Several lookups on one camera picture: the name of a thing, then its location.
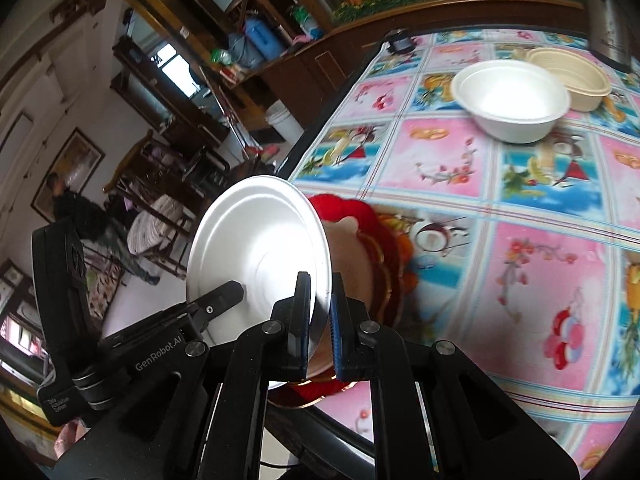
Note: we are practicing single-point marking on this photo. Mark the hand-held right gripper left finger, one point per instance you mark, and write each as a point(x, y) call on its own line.
point(299, 330)

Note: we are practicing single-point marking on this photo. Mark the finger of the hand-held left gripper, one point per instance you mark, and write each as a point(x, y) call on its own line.
point(215, 305)

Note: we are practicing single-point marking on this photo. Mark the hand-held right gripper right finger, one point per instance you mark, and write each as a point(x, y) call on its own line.
point(340, 340)

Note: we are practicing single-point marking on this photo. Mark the white foam bowl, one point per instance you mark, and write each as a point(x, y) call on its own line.
point(510, 95)
point(250, 240)

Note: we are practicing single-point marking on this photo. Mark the person's left hand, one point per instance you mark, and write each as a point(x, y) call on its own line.
point(74, 437)

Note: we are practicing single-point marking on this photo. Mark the wooden chair with striped cushion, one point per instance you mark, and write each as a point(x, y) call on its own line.
point(155, 230)

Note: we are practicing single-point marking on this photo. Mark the white plastic bucket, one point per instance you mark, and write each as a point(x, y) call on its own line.
point(284, 122)

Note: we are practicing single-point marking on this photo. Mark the light blue thermos flask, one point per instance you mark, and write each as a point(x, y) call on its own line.
point(242, 52)

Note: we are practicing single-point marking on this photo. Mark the wooden cabinet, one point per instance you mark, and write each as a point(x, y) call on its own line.
point(310, 60)

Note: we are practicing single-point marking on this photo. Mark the dark blue thermos flask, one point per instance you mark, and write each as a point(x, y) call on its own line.
point(262, 37)

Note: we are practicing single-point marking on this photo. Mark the green packet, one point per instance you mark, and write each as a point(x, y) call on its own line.
point(306, 20)

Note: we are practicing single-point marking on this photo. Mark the small black container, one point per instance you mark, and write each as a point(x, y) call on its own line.
point(400, 42)

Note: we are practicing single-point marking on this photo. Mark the stainless steel thermos jug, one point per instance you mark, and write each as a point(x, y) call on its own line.
point(607, 15)

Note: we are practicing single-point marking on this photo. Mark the framed wall painting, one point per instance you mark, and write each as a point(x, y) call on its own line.
point(67, 175)

